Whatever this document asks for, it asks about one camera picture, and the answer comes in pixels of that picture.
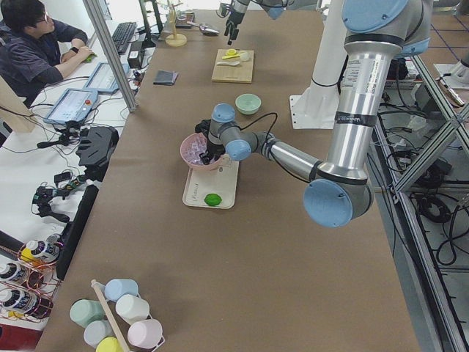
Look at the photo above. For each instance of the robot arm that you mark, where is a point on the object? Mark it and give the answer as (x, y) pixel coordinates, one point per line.
(273, 8)
(338, 189)

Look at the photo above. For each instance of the white mug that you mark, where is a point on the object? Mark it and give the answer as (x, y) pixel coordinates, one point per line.
(132, 308)

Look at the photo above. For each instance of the mint green mug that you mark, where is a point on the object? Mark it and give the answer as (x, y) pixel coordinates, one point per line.
(84, 311)

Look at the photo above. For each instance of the yellow plastic spoon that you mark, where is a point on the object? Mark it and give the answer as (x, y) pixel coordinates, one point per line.
(226, 57)

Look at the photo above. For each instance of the wooden mug rack rod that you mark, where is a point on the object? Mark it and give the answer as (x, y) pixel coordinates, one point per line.
(96, 286)

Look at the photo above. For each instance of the wooden mug tree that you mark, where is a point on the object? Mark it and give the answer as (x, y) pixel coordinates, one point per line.
(174, 39)

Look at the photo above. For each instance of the mint green bowl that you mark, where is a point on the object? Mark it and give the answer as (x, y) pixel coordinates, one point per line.
(248, 103)

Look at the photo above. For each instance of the white ceramic spoon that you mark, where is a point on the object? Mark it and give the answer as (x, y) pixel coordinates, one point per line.
(228, 64)

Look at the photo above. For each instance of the far blue teach pendant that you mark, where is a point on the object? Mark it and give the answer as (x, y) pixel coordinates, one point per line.
(102, 79)

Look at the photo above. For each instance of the pink bowl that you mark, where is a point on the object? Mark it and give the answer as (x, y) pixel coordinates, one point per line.
(204, 167)

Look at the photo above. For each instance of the folded grey cloth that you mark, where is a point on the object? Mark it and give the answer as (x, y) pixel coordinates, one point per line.
(166, 78)

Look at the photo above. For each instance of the near blue teach pendant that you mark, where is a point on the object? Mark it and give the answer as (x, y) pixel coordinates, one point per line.
(73, 105)

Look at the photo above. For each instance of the copper wire bottle basket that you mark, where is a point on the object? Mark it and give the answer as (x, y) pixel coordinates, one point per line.
(29, 281)

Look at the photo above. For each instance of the pile of clear ice cubes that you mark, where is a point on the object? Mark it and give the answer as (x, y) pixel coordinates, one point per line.
(195, 146)

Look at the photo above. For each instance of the metal ice scoop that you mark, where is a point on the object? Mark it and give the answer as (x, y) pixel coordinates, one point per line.
(205, 28)

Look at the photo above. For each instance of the bamboo cutting board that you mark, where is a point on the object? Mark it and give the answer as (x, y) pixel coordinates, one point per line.
(239, 74)

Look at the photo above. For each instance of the green lime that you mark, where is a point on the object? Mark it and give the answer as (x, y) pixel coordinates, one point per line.
(213, 200)

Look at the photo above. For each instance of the pink mug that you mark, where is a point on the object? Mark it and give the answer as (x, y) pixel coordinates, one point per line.
(146, 334)

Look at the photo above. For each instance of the grey mug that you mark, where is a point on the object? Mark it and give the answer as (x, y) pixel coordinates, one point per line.
(97, 331)

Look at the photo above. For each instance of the aluminium frame post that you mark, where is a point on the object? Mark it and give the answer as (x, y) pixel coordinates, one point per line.
(101, 29)

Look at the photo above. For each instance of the blue teach pendant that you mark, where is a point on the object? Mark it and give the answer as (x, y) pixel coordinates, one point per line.
(73, 105)
(102, 79)

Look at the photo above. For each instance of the black keyboard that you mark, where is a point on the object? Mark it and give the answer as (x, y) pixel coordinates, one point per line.
(122, 36)

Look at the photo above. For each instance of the light blue mug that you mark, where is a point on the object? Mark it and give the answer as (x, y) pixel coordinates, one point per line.
(116, 288)

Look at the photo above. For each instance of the yellow mug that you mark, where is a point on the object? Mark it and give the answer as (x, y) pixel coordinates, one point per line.
(109, 344)

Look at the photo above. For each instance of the seated person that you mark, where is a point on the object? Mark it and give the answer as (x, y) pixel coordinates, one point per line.
(37, 50)

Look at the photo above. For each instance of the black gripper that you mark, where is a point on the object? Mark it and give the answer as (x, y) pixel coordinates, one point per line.
(212, 148)
(234, 17)

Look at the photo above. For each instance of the cream serving tray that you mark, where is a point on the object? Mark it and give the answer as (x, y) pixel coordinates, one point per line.
(222, 181)

